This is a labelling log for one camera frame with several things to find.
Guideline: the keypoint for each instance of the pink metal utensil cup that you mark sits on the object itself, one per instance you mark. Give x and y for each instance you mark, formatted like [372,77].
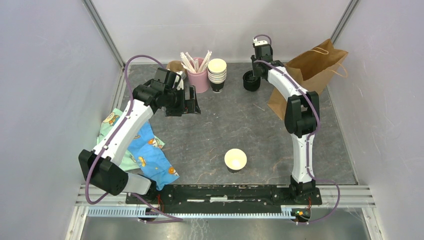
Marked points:
[199,80]

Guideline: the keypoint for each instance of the black paper coffee cup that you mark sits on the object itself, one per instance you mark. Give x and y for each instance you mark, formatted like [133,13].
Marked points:
[235,159]

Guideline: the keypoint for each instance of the brown paper takeout bag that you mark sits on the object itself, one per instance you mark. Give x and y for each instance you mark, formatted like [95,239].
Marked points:
[314,68]

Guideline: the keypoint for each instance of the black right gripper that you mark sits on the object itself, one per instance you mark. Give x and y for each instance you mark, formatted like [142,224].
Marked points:
[254,70]

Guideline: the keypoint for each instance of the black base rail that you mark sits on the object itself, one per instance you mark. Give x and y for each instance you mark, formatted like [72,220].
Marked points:
[230,199]

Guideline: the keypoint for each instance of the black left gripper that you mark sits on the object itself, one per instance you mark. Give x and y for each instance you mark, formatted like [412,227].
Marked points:
[188,106]

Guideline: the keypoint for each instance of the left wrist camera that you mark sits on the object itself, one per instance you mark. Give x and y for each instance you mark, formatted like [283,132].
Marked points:
[170,79]

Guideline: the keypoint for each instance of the brown cardboard cup carriers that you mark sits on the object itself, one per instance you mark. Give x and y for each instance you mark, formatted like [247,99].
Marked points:
[176,66]

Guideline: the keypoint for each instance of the green patterned cloth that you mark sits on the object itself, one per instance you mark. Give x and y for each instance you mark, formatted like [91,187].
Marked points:
[121,128]

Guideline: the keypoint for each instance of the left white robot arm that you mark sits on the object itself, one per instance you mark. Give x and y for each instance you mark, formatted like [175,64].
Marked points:
[100,166]

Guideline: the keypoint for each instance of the stack of black lids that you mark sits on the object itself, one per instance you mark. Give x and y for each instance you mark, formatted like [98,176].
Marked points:
[250,81]

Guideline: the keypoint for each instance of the blue patterned cloth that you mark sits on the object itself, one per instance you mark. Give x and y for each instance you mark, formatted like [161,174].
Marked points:
[146,150]

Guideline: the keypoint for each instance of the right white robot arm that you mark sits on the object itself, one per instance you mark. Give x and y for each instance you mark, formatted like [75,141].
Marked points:
[301,118]

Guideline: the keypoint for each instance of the stack of paper cups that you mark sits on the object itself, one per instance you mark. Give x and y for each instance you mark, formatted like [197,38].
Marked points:
[217,74]

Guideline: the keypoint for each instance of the wooden stirrers in wrappers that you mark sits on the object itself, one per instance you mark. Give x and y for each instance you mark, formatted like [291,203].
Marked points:
[193,65]

